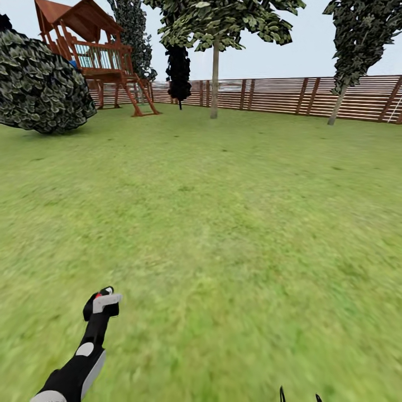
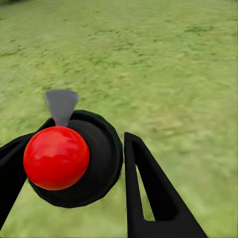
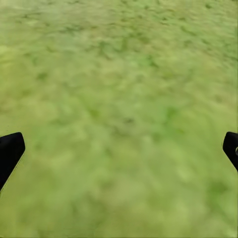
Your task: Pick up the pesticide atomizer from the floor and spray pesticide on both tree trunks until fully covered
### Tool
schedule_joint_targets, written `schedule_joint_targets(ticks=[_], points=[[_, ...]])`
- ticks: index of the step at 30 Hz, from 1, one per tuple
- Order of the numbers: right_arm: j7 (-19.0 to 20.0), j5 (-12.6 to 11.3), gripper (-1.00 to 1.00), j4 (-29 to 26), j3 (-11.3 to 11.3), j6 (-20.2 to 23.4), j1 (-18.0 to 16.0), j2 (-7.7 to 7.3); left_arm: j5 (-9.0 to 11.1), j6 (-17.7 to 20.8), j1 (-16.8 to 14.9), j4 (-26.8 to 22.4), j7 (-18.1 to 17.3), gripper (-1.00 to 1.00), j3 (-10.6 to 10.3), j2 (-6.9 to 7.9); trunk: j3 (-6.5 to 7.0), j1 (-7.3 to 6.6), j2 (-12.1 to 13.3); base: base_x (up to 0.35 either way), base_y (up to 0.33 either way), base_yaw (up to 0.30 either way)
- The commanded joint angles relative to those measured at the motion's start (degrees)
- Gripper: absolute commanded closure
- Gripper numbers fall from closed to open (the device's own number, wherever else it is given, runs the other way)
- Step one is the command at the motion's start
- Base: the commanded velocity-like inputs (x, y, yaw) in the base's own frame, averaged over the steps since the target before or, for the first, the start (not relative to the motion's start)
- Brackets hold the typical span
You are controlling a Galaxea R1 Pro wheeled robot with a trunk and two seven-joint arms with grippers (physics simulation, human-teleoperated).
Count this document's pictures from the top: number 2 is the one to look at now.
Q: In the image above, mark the pesticide atomizer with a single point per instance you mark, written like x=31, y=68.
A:
x=76, y=157

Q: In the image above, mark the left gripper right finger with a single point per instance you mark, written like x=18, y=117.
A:
x=173, y=219

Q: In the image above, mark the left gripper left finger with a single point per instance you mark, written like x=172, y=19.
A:
x=12, y=173

